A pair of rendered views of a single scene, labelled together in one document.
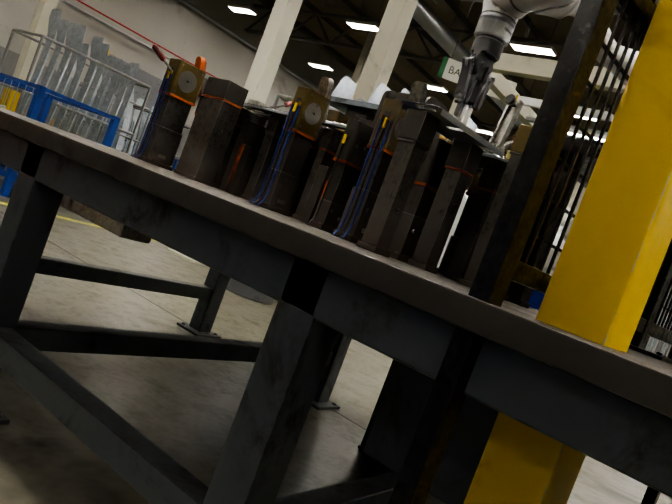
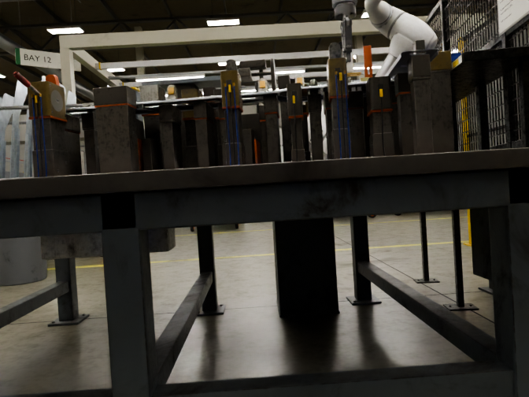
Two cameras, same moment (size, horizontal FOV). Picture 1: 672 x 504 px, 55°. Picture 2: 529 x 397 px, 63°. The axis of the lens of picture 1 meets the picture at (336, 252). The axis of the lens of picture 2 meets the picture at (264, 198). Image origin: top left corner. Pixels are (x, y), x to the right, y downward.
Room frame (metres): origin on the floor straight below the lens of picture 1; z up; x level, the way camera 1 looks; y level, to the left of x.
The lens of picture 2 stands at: (0.57, 1.01, 0.64)
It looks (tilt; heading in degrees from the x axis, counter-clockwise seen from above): 1 degrees down; 323
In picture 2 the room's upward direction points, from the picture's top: 4 degrees counter-clockwise
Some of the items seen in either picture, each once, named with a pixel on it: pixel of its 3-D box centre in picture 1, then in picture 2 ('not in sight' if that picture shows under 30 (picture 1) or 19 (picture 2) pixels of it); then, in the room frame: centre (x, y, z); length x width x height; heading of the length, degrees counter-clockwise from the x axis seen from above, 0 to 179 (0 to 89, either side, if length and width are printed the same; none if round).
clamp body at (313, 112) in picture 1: (288, 151); (233, 125); (1.79, 0.22, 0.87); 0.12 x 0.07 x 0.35; 138
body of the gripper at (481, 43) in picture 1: (483, 59); (345, 19); (1.62, -0.17, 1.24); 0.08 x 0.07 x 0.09; 138
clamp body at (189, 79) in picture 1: (167, 114); (47, 137); (2.21, 0.71, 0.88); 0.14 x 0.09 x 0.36; 138
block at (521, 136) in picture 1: (513, 213); (437, 109); (1.37, -0.32, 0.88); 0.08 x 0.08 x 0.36; 48
